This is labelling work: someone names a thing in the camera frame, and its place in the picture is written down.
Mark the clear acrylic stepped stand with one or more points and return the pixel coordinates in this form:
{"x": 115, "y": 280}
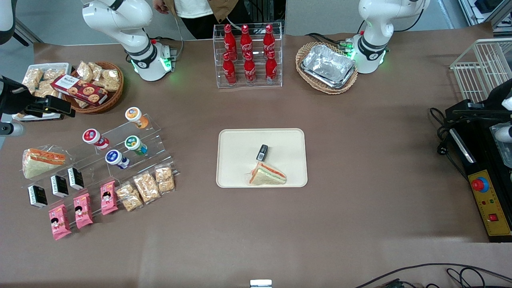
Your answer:
{"x": 152, "y": 136}

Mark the red cola bottle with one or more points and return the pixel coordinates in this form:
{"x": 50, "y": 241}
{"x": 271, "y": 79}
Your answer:
{"x": 268, "y": 38}
{"x": 250, "y": 71}
{"x": 246, "y": 38}
{"x": 229, "y": 38}
{"x": 271, "y": 70}
{"x": 229, "y": 72}

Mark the person's bare hand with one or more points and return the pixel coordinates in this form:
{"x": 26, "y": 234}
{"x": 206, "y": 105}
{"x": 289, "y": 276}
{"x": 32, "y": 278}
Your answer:
{"x": 161, "y": 6}

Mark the black gum box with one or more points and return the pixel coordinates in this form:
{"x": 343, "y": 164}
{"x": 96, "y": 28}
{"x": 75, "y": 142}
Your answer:
{"x": 59, "y": 186}
{"x": 37, "y": 196}
{"x": 75, "y": 178}
{"x": 262, "y": 152}

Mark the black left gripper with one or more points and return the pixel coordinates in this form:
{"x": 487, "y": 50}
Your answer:
{"x": 492, "y": 102}

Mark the cream plastic tray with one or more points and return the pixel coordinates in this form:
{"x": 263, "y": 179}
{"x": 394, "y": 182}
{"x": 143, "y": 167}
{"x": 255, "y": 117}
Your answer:
{"x": 240, "y": 152}

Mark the green gum jar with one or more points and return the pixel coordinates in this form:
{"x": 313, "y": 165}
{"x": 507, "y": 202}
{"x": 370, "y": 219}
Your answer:
{"x": 134, "y": 144}

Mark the blue gum jar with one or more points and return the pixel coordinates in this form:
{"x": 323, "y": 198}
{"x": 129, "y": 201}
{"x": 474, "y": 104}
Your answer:
{"x": 116, "y": 158}

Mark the wrapped triangle sandwich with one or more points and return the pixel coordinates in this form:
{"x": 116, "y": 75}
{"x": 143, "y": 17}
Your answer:
{"x": 42, "y": 162}
{"x": 267, "y": 176}

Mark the dark wicker basket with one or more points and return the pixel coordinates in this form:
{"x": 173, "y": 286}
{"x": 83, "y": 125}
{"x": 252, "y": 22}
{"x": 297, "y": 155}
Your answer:
{"x": 112, "y": 100}

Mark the orange gum jar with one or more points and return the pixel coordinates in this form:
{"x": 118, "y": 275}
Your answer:
{"x": 135, "y": 116}

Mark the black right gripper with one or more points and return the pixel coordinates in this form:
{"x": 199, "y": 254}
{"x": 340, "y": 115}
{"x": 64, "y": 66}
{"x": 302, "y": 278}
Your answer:
{"x": 12, "y": 97}

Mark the aluminium foil tray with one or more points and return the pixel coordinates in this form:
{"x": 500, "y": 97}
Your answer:
{"x": 328, "y": 64}

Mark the clear acrylic bottle rack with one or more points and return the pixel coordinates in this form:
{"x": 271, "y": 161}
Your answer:
{"x": 248, "y": 80}

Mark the metal frame shelf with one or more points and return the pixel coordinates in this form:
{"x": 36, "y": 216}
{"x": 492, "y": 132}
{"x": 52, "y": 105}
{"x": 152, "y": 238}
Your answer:
{"x": 486, "y": 10}

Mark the clear bag of brown crisps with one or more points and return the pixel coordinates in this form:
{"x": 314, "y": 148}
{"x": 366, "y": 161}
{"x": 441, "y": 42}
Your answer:
{"x": 96, "y": 68}
{"x": 54, "y": 74}
{"x": 146, "y": 188}
{"x": 44, "y": 90}
{"x": 84, "y": 71}
{"x": 110, "y": 80}
{"x": 32, "y": 80}
{"x": 129, "y": 196}
{"x": 164, "y": 179}

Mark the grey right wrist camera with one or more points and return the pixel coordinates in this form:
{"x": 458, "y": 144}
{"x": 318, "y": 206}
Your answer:
{"x": 10, "y": 128}

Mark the pink snack packet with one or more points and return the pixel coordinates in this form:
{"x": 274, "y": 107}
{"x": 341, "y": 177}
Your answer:
{"x": 83, "y": 211}
{"x": 59, "y": 222}
{"x": 108, "y": 198}

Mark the red cookie box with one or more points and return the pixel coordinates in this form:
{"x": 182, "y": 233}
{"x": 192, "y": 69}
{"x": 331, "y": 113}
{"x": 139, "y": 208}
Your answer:
{"x": 80, "y": 90}

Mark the black machine with yellow panel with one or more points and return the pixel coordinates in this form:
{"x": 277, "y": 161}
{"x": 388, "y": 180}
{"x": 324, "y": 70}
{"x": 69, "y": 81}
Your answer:
{"x": 488, "y": 200}

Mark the clear plastic container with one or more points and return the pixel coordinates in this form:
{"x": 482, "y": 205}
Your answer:
{"x": 502, "y": 154}

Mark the white rectangular tray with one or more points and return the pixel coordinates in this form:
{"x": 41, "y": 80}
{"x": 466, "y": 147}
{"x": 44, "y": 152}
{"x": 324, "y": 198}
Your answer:
{"x": 60, "y": 66}

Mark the light wicker basket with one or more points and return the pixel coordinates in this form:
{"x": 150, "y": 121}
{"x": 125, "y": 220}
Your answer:
{"x": 304, "y": 76}

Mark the person in brown jacket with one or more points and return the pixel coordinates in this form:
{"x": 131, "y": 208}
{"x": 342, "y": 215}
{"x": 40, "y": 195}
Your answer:
{"x": 200, "y": 12}

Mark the red gum jar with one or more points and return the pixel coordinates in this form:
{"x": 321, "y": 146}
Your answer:
{"x": 94, "y": 138}

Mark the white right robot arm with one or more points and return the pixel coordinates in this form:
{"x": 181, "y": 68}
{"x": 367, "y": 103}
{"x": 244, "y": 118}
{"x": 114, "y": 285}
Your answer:
{"x": 120, "y": 20}

